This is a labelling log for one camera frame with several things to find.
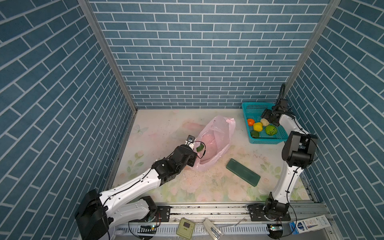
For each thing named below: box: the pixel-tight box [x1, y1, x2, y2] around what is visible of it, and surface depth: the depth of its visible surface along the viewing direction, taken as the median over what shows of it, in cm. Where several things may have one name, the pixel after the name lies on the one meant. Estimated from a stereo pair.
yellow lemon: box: [253, 122, 263, 132], surface depth 107 cm
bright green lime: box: [265, 125, 278, 136], surface depth 104 cm
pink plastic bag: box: [193, 115, 236, 172], surface depth 82 cm
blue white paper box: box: [289, 215, 331, 235], surface depth 72 cm
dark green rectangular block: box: [226, 158, 261, 187], surface depth 89 cm
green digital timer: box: [176, 218, 195, 240], surface depth 70 cm
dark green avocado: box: [250, 130, 260, 139], surface depth 103 cm
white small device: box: [203, 218, 224, 240], surface depth 70 cm
